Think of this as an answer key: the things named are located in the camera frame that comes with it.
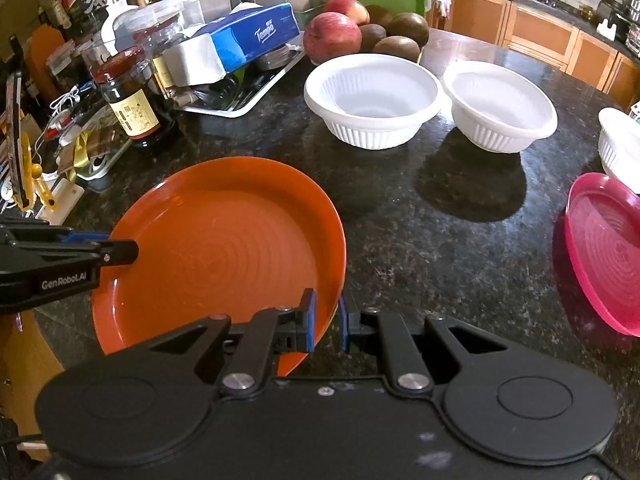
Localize orange plastic plate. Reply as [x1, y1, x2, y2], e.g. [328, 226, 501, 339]
[91, 156, 347, 378]

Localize yellow plastic clip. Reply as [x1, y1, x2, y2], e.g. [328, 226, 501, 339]
[10, 130, 57, 211]

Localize white liquor bottle red cap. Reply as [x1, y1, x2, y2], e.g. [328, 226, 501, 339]
[97, 0, 141, 56]

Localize white earphone cable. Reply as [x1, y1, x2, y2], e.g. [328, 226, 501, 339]
[49, 85, 85, 127]

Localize red-lidded sauce jar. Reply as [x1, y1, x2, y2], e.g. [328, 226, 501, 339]
[91, 47, 163, 148]

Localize clear plastic container lid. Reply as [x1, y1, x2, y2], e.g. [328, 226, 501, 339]
[114, 0, 186, 36]

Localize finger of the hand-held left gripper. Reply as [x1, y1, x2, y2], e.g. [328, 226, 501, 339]
[0, 239, 139, 274]
[0, 224, 109, 244]

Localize blue tissue pack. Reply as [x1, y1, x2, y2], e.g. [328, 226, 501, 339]
[192, 2, 301, 73]

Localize white ribbed plastic bowl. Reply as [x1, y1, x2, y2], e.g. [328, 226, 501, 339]
[304, 52, 444, 150]
[598, 107, 640, 195]
[442, 60, 558, 154]

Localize glass jar yellow label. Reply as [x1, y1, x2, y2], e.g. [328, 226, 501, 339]
[132, 15, 196, 98]

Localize wooden base cabinets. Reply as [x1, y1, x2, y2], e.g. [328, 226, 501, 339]
[440, 0, 640, 111]

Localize brown round fruit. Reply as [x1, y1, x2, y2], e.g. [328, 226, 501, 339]
[387, 12, 430, 48]
[365, 5, 396, 28]
[359, 23, 387, 53]
[372, 36, 421, 63]

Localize white paper napkin pack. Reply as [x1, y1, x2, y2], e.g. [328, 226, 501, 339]
[162, 35, 226, 88]

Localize metal tray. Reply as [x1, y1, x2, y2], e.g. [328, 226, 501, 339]
[172, 45, 306, 118]

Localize pink plastic plate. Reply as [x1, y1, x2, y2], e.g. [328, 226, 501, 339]
[565, 172, 640, 337]

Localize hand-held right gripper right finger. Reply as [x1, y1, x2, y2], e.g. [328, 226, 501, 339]
[339, 296, 526, 395]

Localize red apple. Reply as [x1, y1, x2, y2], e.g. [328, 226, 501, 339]
[323, 0, 371, 26]
[303, 12, 362, 65]

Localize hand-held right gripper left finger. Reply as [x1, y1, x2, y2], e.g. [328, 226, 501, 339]
[107, 287, 319, 400]

